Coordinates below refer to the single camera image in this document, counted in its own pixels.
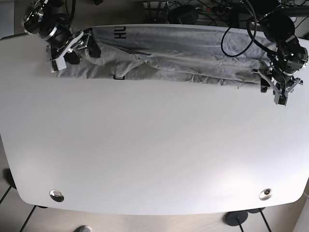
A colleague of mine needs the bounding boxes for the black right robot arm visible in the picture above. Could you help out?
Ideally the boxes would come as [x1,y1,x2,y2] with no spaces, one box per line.
[23,0,101,72]

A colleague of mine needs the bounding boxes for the grey shoe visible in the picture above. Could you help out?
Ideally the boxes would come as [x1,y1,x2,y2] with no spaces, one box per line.
[74,225,92,232]

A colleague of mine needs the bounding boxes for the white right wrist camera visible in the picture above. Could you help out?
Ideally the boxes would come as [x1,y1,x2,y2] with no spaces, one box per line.
[51,31,84,73]

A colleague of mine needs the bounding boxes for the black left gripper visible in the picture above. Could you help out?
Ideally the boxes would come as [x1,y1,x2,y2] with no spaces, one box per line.
[252,69,303,96]

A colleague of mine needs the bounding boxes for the black left table leg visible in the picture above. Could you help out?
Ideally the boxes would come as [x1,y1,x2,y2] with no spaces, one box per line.
[0,168,17,204]

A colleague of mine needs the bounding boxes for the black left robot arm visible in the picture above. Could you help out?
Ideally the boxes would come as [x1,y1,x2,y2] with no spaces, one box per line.
[233,0,309,99]

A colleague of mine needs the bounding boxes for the left silver table grommet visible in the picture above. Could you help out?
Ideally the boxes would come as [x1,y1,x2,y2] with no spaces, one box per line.
[49,189,64,203]

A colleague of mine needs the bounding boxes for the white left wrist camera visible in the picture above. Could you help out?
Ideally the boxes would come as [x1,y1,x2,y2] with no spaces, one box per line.
[274,93,288,106]

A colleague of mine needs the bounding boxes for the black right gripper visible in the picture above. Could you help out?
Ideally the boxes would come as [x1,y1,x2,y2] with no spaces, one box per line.
[45,28,101,65]

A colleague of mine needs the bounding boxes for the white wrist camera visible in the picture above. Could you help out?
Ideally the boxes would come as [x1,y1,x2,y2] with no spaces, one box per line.
[51,31,84,73]
[274,93,288,106]

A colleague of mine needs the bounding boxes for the grey T-shirt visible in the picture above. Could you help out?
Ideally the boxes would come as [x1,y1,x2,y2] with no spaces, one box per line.
[57,25,269,87]

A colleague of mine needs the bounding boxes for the silver table grommet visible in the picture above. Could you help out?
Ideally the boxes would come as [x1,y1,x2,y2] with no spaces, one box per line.
[259,188,273,201]
[49,189,64,203]

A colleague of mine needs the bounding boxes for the black round stand base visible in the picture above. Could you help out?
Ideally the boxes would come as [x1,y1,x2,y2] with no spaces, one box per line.
[224,211,248,227]

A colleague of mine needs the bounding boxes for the right silver table grommet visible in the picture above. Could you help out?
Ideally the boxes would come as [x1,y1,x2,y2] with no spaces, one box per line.
[259,188,273,201]

